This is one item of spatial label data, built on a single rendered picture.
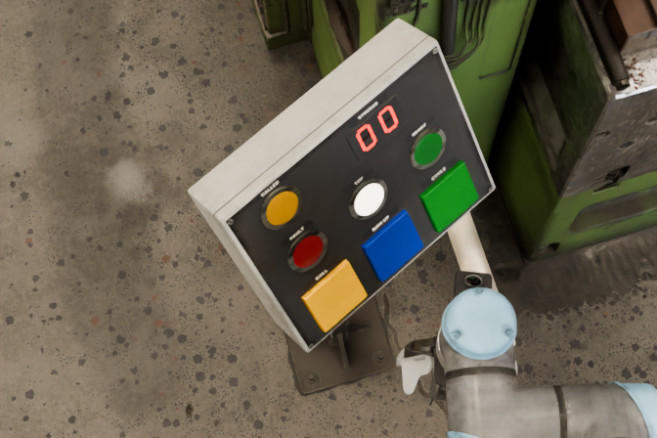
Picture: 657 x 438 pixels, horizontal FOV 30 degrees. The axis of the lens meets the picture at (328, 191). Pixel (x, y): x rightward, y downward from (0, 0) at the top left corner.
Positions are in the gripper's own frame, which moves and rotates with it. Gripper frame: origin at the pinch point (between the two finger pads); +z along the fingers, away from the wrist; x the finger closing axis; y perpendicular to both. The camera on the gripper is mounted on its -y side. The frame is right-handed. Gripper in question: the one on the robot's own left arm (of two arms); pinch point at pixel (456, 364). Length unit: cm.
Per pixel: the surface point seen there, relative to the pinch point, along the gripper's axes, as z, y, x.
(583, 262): 93, -43, 31
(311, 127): -25.6, -21.1, -20.5
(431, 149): -15.5, -23.7, -5.9
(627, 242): 93, -48, 41
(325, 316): -6.8, -3.1, -17.4
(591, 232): 81, -46, 31
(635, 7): -5, -52, 21
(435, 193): -10.2, -19.8, -4.8
